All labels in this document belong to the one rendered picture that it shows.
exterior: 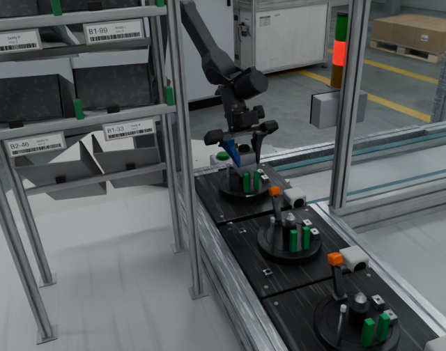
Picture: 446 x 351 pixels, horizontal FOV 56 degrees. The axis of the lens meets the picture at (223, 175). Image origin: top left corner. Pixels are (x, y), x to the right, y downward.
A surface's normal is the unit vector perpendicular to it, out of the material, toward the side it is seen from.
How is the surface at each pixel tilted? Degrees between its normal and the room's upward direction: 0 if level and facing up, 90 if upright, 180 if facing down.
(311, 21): 90
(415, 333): 0
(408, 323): 0
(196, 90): 90
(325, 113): 90
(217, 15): 90
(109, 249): 0
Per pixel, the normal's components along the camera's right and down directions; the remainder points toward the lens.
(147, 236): -0.04, -0.87
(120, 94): 0.14, 0.07
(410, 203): 0.33, 0.45
